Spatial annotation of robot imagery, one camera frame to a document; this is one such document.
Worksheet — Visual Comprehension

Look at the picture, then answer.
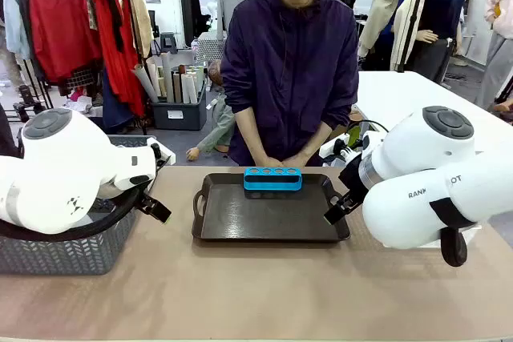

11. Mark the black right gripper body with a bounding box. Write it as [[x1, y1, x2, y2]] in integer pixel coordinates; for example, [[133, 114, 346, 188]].
[[337, 153, 370, 203]]

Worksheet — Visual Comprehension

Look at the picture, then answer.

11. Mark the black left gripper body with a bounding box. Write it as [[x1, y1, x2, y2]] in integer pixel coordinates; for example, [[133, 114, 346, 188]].
[[134, 181, 160, 210]]

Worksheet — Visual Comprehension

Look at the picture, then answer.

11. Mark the person's left forearm purple sleeve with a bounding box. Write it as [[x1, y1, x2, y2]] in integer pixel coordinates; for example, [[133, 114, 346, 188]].
[[297, 115, 340, 162]]

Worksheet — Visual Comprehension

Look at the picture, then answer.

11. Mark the person's right forearm purple sleeve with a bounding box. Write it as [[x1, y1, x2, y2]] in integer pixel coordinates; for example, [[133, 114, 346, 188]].
[[232, 107, 272, 163]]

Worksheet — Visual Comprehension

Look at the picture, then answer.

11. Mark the person's left hand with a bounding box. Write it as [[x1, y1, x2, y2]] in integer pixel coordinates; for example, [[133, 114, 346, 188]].
[[285, 152, 318, 169]]

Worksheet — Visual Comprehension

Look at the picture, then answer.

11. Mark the person's right hand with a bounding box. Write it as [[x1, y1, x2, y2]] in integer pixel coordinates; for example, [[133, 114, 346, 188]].
[[256, 155, 288, 169]]

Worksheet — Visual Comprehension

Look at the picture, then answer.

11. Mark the blue test tube rack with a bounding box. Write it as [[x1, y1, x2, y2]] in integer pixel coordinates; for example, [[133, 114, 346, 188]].
[[243, 167, 304, 192]]

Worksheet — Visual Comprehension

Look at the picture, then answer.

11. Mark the dark brown serving tray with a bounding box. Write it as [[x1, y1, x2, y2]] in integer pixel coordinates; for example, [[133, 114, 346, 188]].
[[191, 172, 352, 243]]

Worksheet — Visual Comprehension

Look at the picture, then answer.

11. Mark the dark grey storage bin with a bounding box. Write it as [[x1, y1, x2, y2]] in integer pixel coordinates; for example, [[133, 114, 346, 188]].
[[151, 80, 209, 132]]

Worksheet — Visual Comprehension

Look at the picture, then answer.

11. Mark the navy blue hanging garment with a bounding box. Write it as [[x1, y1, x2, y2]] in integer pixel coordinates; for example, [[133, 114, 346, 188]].
[[101, 69, 136, 134]]

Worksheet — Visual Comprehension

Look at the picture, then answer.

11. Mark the white table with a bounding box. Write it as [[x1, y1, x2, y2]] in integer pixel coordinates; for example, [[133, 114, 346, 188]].
[[320, 70, 513, 167]]

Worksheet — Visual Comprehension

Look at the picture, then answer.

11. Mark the child mannequin in green clothes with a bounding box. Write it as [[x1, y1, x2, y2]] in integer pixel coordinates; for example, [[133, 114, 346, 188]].
[[185, 59, 236, 162]]

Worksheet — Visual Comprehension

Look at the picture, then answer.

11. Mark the brown paper roll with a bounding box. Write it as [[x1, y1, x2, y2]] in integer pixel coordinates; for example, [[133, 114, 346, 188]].
[[172, 70, 184, 105]]

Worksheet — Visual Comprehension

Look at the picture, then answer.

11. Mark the white paper roll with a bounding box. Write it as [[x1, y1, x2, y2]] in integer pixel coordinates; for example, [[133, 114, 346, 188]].
[[180, 72, 199, 105]]

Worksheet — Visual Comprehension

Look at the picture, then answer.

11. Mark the person in purple jacket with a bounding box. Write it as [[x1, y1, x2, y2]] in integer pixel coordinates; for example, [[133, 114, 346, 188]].
[[219, 0, 360, 169]]

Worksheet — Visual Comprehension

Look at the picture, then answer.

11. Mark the tall grey paper roll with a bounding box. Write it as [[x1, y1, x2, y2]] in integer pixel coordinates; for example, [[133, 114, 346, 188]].
[[160, 51, 176, 104]]

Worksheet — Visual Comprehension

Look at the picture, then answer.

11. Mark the red dress on hanger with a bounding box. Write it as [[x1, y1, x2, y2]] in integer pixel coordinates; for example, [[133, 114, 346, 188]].
[[90, 0, 147, 117]]

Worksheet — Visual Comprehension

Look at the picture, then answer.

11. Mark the grey step stool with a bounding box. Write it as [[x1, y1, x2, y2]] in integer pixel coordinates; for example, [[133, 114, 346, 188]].
[[160, 31, 179, 55]]

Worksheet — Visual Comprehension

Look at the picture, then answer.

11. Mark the patterned grey box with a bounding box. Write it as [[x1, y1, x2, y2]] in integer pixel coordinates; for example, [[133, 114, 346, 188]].
[[194, 32, 227, 65]]

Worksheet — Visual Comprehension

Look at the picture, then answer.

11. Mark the mannequin in beige trench coat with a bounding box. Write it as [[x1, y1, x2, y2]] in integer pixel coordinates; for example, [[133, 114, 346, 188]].
[[357, 0, 414, 71]]

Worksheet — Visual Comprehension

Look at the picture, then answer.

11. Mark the beige garment on hanger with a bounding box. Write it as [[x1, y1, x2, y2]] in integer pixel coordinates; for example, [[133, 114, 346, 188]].
[[126, 0, 156, 59]]

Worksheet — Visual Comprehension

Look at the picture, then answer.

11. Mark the black scarf on hanger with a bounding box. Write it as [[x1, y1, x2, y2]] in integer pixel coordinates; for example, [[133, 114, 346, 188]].
[[103, 0, 126, 54]]

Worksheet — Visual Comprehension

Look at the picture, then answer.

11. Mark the red jacket on hanger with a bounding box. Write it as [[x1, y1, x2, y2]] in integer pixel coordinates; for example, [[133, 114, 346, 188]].
[[28, 0, 102, 83]]

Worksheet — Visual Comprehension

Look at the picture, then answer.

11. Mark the mannequin in navy dress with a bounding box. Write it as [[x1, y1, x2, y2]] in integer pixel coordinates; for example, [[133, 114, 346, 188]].
[[400, 0, 468, 83]]

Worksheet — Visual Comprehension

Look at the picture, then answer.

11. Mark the light blue garment on hanger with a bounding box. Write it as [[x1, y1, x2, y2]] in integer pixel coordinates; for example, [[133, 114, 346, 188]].
[[2, 0, 34, 61]]

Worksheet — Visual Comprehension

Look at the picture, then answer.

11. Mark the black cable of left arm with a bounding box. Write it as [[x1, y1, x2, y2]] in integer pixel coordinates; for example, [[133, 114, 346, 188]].
[[0, 181, 150, 243]]

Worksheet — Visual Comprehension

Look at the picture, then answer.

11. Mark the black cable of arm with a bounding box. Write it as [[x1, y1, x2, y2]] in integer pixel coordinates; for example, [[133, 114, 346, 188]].
[[0, 181, 150, 243], [439, 226, 469, 268]]

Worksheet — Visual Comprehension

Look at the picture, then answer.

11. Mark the thin black cable at wrist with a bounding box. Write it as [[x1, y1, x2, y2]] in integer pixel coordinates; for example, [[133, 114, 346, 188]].
[[346, 119, 390, 137]]

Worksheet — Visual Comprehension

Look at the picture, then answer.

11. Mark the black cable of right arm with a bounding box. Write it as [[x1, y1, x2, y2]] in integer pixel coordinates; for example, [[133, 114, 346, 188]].
[[439, 226, 469, 268]]

